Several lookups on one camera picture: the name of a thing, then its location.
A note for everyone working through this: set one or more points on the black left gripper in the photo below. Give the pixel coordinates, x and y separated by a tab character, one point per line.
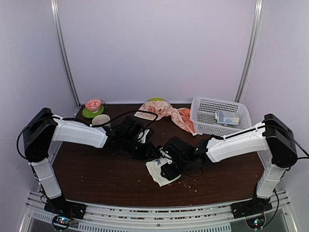
147	153

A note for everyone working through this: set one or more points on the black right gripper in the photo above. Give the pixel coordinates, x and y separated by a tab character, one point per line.
169	174

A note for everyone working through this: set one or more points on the white towel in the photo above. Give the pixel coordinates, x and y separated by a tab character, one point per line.
154	169

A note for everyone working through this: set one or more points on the orange patterned towel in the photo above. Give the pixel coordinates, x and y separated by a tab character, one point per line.
179	116

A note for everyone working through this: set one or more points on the white plastic basket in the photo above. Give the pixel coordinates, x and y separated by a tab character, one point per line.
202	115

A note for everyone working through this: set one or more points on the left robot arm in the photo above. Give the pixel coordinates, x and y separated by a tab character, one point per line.
122	132

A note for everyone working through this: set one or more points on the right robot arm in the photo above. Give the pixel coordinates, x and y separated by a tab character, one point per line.
270	134

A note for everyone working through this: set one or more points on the green bowl behind towel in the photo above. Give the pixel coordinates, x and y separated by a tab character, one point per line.
155	99

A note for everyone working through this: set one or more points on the white ceramic mug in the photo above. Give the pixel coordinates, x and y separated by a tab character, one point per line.
101	119

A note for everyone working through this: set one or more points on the red patterned bowl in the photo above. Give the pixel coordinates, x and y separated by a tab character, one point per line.
93	105

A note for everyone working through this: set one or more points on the green saucer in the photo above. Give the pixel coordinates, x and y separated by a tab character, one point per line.
88	114

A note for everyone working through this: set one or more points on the rolled grey blue towel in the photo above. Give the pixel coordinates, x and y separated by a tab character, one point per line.
227	118

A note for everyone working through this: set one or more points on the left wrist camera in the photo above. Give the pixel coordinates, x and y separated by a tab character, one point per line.
145	135

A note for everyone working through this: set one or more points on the left aluminium frame post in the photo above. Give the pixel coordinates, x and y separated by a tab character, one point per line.
63	52

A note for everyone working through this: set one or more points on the aluminium frame post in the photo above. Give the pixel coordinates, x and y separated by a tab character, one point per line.
253	41
63	52

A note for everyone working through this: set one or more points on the right aluminium frame post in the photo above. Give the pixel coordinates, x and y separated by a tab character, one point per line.
253	41

